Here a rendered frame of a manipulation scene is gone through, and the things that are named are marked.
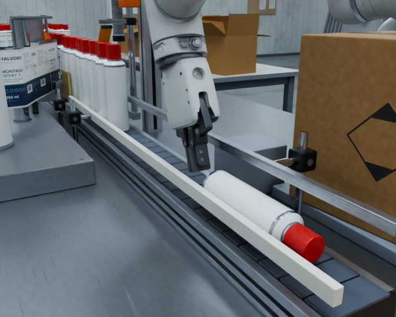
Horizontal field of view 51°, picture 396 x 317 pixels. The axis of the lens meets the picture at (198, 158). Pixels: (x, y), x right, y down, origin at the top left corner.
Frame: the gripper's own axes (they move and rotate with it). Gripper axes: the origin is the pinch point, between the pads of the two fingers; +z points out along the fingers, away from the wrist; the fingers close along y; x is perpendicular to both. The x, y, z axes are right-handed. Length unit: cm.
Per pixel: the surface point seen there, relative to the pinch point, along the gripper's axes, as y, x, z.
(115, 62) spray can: 32.1, 0.3, -23.8
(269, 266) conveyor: -20.2, 3.6, 12.9
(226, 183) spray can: -9.6, 1.2, 3.9
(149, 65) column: 45, -13, -26
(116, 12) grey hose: 53, -9, -43
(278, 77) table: 167, -156, -40
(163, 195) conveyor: 3.4, 5.5, 4.9
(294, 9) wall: 856, -823, -350
